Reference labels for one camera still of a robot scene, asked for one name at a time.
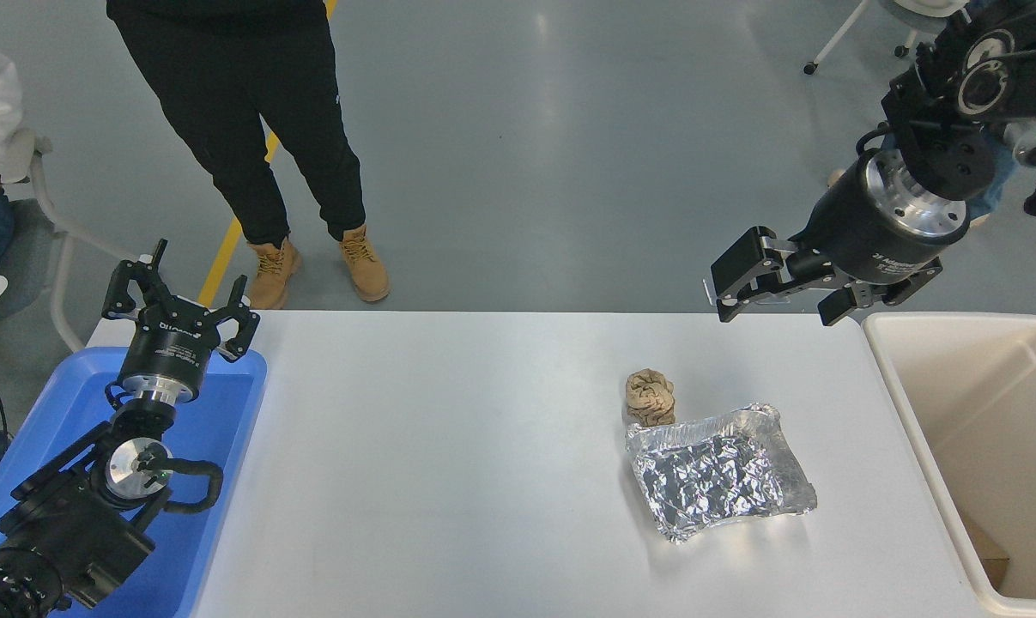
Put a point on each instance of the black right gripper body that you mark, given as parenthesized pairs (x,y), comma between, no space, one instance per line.
(852,232)

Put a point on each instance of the blue plastic tray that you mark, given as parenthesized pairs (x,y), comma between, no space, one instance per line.
(217,412)

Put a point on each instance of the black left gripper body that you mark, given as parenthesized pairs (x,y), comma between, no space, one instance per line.
(170,352)

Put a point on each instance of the foil tray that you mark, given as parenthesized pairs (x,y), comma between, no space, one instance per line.
(715,476)

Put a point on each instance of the standing person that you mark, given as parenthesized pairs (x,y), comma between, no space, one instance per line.
(226,112)

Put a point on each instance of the large pale bin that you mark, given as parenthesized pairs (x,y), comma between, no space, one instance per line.
(998,481)

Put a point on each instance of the crumpled tan paper ball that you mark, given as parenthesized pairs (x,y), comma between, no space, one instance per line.
(651,396)

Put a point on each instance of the white wheeled chair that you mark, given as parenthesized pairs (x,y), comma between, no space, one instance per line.
(839,34)

